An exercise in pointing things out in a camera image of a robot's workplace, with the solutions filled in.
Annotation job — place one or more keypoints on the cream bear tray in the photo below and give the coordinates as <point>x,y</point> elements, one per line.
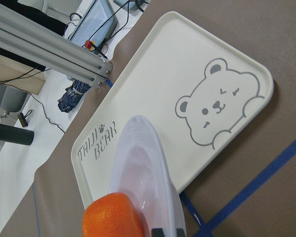
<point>196,90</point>

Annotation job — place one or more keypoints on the orange fruit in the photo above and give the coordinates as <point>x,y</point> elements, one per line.
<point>113,215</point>

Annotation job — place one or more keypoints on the teach pendant with red button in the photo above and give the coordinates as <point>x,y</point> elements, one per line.
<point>97,24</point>

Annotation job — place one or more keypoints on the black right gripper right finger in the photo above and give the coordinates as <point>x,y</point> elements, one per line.
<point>180,232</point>

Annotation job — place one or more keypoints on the white plate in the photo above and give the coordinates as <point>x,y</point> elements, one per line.
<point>140,171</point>

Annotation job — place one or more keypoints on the aluminium frame post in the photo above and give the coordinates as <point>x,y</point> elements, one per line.
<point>30,40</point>

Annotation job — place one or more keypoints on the black cylinder handle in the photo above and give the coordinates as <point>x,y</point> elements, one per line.
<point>16,135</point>

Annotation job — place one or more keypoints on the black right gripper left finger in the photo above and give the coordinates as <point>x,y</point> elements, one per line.
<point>157,232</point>

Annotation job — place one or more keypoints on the folded dark blue umbrella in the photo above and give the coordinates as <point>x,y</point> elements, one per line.
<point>72,96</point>

